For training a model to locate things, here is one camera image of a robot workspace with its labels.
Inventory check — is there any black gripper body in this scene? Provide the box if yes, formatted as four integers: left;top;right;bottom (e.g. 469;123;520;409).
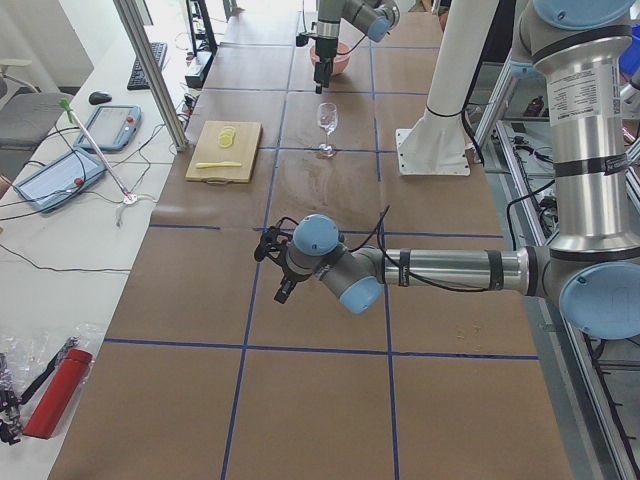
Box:
281;257;308;285
315;36;336;64

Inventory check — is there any clear wine glass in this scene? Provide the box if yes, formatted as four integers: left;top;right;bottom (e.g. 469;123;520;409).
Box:
316;102;338;158

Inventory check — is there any pink bowl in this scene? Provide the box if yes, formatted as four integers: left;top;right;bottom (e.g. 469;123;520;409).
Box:
309;41;350;76

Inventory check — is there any lemon slice three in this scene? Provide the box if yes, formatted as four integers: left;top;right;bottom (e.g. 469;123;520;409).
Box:
218;132;235;145

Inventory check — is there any lemon slice four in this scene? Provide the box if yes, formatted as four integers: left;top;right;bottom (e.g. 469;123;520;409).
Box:
218;137;234;149

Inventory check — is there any bamboo cutting board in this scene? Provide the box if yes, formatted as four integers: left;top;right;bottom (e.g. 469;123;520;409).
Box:
185;121;262;183

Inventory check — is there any yellow plastic knife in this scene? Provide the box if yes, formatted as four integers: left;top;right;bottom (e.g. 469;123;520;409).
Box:
195;161;243;169

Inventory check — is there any black keyboard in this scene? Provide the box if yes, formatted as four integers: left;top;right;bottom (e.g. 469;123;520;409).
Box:
126;41;169;91

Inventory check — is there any far blue teach pendant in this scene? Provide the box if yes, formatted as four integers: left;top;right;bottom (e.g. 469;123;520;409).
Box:
84;104;142;152

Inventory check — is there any blue teach pendant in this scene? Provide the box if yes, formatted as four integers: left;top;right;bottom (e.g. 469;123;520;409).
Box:
14;148;106;213
84;104;142;152

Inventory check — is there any red cylinder bottle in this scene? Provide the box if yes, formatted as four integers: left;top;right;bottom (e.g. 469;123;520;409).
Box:
23;348;93;439

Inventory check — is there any black computer mouse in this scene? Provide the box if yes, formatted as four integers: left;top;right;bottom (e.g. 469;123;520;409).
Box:
88;91;112;106

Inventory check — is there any near blue teach pendant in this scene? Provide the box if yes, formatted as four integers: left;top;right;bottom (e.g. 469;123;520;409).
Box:
14;148;106;213

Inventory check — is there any metal rod green tip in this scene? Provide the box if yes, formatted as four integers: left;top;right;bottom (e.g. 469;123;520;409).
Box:
59;98;138;205

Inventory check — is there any grey office chair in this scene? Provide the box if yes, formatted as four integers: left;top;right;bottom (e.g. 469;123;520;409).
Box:
1;59;73;161

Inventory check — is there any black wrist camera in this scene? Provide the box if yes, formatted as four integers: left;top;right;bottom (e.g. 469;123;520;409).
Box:
295;32;316;47
254;225;293;265

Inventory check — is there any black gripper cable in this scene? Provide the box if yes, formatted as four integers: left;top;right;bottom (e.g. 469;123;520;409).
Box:
344;203;494;294

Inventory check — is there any white column mount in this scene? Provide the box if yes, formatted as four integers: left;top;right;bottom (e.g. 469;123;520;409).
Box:
396;0;499;176

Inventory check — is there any aluminium frame post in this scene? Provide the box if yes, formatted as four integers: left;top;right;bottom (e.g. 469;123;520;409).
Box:
113;0;188;152

